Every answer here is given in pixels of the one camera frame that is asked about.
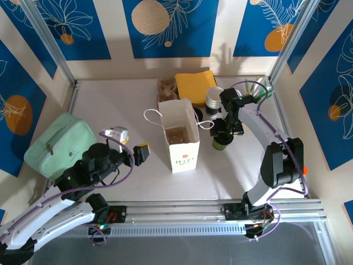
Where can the white paper takeout bag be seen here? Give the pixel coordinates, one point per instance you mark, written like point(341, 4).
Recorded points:
point(183, 157)

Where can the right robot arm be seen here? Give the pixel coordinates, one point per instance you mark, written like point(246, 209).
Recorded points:
point(253, 121)

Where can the white wrapped straw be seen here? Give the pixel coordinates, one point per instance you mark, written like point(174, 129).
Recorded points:
point(236, 92)
point(257, 85)

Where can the stack of paper cups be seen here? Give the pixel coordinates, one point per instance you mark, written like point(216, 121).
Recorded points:
point(213, 102)

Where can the stack of yellow napkins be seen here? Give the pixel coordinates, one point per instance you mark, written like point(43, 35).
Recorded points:
point(200, 104)

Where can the mint green zip pouch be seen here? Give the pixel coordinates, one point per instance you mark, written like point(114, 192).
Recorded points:
point(60, 138)

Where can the stack of cardboard cup carriers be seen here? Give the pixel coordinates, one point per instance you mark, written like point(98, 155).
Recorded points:
point(166, 91)

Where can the orange capped bottle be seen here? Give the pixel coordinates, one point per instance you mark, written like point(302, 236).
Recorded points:
point(305, 170)

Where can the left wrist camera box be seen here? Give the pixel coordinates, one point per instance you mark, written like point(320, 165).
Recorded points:
point(117, 143)

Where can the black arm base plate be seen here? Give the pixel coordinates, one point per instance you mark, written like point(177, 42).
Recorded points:
point(118, 214)
point(231, 212)

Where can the aluminium front rail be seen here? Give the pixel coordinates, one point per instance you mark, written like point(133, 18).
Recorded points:
point(179, 212)

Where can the aluminium frame post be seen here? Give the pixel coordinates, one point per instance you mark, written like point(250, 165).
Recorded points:
point(49, 41)
point(291, 41)

